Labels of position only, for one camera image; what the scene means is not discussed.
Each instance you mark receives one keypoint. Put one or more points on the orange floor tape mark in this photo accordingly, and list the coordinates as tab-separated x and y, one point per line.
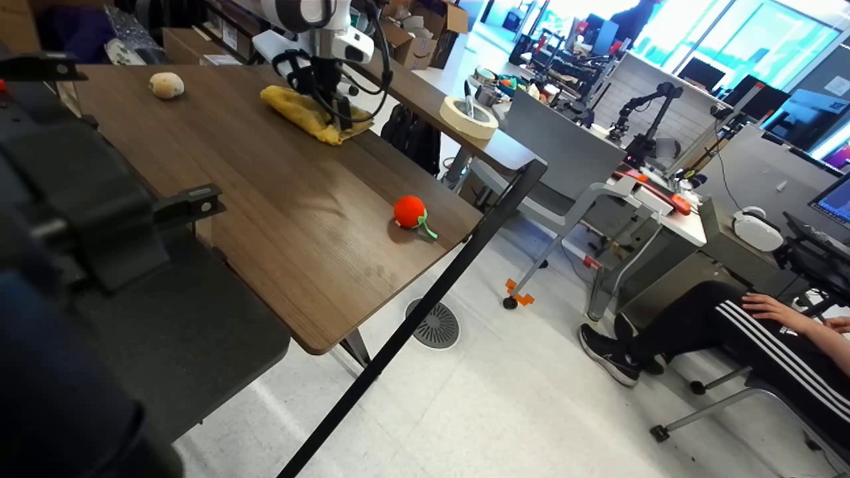
521	295

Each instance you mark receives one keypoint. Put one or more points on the white headset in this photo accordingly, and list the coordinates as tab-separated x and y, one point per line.
758	229

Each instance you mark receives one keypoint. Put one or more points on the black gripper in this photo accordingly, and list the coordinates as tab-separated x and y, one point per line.
322	77

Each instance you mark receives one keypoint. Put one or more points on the beige potato toy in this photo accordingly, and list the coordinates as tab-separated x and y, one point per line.
165	87

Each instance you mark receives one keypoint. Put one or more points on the black backpack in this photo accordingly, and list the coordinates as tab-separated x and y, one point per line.
414	140

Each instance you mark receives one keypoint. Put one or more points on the yellow terry towel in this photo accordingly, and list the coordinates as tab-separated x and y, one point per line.
297	110

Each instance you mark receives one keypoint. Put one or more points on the black metal pole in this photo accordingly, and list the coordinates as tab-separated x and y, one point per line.
420	306

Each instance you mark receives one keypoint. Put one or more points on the white tape roll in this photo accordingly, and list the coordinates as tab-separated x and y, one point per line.
460	120

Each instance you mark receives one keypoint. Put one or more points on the grey office chair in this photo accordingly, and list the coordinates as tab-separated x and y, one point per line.
734	401

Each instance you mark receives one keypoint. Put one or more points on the red tomato toy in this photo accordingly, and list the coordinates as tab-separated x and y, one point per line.
410	214

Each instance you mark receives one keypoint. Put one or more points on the black desktop robot arm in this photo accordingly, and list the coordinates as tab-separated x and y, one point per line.
653	98

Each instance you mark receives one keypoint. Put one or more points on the cardboard box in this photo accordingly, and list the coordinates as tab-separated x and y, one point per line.
416	31

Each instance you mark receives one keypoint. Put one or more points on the seated person's hand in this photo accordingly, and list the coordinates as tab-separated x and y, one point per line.
839	324
775	312

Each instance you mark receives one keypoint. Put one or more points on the black camera stand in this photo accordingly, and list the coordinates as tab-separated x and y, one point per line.
88	229

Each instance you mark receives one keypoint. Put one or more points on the round floor drain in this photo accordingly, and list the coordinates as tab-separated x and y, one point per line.
439	329

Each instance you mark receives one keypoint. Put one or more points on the orange black tool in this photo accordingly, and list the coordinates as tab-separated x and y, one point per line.
662	190

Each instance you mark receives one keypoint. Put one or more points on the seated person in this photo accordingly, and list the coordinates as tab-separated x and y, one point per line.
707	327

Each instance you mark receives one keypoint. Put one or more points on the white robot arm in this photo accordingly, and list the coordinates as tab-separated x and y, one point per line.
301	15

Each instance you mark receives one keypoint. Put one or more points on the wooden side table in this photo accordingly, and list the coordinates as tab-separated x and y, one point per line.
416	88

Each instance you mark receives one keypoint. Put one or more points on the grey divider panel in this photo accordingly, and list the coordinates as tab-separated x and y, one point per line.
566	142

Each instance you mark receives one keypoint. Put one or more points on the blue screen computer monitor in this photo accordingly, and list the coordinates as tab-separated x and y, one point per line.
839	201

